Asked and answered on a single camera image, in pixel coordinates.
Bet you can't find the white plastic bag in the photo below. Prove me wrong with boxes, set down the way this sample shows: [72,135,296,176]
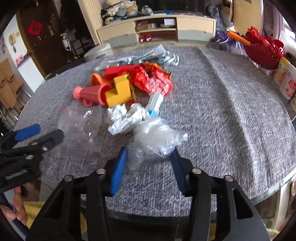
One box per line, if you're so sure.
[127,117,189,171]

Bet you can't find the red diamond door sticker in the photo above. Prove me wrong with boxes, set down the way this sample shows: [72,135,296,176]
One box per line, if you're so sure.
[27,21,43,36]

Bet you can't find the left hand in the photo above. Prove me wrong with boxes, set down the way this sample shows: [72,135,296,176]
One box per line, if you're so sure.
[1,186,28,225]

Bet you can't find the white round stool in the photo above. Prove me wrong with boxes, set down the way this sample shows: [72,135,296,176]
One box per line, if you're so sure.
[84,43,113,62]

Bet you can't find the pink ribbed cone toy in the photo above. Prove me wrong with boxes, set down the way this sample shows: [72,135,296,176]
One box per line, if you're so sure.
[73,83,112,107]

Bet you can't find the orange carrot toy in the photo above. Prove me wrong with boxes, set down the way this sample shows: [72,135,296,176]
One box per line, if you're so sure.
[227,31,251,46]

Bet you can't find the purple bag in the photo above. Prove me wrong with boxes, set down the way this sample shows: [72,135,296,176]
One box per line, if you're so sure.
[210,31,241,48]

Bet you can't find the clear plastic bag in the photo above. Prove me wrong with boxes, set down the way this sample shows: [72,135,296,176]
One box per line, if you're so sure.
[57,104,102,158]

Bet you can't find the red rectangular block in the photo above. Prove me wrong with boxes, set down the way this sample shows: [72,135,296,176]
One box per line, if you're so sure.
[104,65,140,80]

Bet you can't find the orange plastic scoop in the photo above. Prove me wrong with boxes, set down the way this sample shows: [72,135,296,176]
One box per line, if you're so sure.
[90,73,113,86]

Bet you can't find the silver foil wrapper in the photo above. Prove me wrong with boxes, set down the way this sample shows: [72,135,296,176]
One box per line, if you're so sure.
[108,45,180,66]

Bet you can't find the yellow towel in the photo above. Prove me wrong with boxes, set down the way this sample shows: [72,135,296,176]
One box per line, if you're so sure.
[23,201,45,228]

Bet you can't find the yellow L-shaped block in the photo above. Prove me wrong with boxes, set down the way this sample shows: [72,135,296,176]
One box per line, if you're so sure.
[105,74,132,108]

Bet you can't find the pile of clothes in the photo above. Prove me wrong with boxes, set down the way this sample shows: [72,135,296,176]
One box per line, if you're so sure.
[100,0,154,25]

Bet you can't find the red crumpled snack wrapper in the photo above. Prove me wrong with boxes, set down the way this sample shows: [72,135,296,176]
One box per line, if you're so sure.
[129,62,174,96]

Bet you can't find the beige tv cabinet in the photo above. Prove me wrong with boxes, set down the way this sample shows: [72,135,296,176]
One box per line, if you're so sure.
[97,14,216,47]

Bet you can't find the blue white small tube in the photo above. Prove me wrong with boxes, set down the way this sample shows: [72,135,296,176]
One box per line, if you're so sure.
[145,92,164,120]

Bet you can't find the cardboard box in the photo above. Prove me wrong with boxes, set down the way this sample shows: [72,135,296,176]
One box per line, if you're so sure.
[232,0,263,35]

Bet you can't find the red plastic basket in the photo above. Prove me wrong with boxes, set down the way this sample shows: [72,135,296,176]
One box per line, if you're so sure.
[244,27,285,70]

